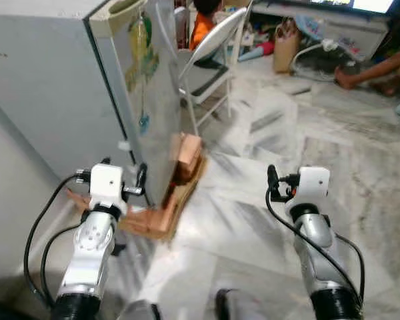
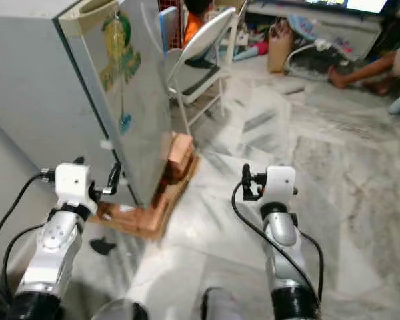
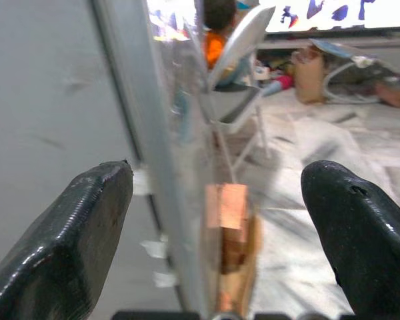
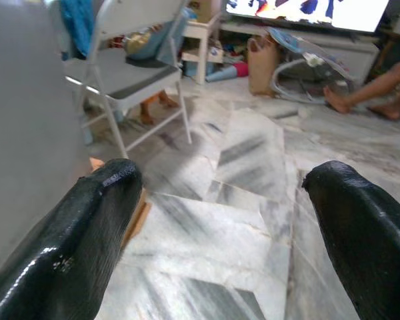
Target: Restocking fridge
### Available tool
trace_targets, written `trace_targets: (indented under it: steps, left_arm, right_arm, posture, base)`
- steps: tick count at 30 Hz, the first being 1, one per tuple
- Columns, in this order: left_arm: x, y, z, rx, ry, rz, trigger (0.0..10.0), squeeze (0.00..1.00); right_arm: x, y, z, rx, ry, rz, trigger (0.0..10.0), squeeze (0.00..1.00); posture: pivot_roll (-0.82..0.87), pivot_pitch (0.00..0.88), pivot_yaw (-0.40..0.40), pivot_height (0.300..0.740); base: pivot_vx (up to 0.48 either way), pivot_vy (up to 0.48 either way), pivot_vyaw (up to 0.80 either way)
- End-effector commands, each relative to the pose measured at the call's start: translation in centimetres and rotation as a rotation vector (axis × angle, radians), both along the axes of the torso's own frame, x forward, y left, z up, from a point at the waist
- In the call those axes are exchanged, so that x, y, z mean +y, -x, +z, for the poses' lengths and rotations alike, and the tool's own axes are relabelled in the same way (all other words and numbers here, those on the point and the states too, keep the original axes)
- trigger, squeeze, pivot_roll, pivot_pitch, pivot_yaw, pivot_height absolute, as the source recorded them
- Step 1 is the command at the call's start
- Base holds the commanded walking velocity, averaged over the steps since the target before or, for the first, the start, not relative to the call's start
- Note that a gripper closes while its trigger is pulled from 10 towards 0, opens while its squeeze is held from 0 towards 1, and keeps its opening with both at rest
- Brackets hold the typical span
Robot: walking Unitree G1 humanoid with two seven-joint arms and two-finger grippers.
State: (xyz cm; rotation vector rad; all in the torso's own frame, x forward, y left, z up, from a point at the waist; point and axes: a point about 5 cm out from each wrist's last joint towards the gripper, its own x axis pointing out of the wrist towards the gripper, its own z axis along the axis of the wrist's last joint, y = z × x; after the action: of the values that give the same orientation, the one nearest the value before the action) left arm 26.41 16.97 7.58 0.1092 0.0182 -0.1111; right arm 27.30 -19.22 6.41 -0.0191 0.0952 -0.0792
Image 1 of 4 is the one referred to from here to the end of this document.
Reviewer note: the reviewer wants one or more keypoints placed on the robot leg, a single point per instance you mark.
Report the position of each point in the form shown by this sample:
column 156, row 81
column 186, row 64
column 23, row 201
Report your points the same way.
column 138, row 312
column 240, row 306

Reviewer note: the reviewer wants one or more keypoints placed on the green yellow door sticker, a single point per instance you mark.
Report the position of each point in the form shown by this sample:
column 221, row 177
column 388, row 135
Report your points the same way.
column 141, row 56

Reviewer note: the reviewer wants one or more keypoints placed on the pink and blue toy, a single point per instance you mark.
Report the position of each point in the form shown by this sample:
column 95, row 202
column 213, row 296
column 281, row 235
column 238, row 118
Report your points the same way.
column 261, row 50

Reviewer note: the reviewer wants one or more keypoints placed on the flat screen television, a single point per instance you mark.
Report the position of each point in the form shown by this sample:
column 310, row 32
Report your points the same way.
column 373, row 5

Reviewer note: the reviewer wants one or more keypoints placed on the blue patterned round object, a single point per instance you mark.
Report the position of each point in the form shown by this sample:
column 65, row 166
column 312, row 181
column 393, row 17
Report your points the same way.
column 312, row 28

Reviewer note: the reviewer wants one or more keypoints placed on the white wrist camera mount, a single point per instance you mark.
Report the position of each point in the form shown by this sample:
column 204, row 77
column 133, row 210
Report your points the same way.
column 106, row 186
column 313, row 183

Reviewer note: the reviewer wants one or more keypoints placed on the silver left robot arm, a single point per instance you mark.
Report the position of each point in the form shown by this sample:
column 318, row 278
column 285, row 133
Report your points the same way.
column 93, row 246

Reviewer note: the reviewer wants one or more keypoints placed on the robot right leg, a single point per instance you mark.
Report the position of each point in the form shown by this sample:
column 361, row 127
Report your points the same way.
column 240, row 306

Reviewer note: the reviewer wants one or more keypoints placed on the brick and wood fridge base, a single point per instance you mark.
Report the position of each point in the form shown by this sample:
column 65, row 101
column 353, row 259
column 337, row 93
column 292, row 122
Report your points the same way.
column 160, row 223

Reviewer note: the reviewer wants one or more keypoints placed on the small blue door magnet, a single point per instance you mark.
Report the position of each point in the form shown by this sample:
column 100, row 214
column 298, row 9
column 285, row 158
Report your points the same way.
column 144, row 124

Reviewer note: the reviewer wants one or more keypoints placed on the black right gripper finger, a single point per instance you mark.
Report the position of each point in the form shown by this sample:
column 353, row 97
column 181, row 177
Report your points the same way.
column 272, row 180

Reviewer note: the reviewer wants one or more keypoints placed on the brown paper bag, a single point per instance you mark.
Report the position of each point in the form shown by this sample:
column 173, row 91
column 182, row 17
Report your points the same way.
column 286, row 53

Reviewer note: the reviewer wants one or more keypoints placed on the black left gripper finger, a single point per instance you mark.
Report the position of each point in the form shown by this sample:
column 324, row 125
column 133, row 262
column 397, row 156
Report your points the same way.
column 142, row 178

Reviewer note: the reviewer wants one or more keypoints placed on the seated person bare leg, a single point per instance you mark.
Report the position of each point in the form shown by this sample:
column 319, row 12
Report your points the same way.
column 373, row 70

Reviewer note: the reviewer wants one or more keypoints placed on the white floor fan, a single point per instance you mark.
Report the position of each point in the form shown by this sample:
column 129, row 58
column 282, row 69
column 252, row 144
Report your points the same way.
column 320, row 66

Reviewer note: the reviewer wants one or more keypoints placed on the white folding chair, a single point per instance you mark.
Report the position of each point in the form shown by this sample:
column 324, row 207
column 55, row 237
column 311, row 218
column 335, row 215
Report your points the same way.
column 216, row 40

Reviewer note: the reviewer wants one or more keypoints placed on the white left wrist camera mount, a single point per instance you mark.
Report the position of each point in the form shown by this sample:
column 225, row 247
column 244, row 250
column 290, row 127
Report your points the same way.
column 106, row 186

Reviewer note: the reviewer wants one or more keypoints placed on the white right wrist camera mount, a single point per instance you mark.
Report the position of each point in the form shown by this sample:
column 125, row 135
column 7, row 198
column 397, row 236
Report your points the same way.
column 313, row 183

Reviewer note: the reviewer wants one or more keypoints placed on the grey fridge cabinet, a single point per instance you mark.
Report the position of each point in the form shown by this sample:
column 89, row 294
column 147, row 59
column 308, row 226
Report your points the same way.
column 40, row 80

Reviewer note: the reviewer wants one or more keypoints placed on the white television bench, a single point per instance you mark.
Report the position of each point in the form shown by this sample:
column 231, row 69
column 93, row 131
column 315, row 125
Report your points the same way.
column 350, row 30

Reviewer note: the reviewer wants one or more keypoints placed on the robot left leg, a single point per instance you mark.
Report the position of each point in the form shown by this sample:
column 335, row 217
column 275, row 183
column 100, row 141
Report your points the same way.
column 138, row 312

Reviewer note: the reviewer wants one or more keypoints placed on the child in orange clothes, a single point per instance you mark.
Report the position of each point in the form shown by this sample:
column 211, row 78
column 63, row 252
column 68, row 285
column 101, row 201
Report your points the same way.
column 201, row 30

